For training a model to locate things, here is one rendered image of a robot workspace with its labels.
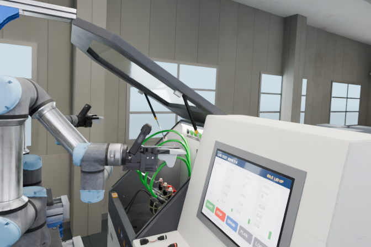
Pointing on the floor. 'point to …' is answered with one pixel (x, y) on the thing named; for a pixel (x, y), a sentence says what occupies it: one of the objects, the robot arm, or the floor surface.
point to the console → (350, 198)
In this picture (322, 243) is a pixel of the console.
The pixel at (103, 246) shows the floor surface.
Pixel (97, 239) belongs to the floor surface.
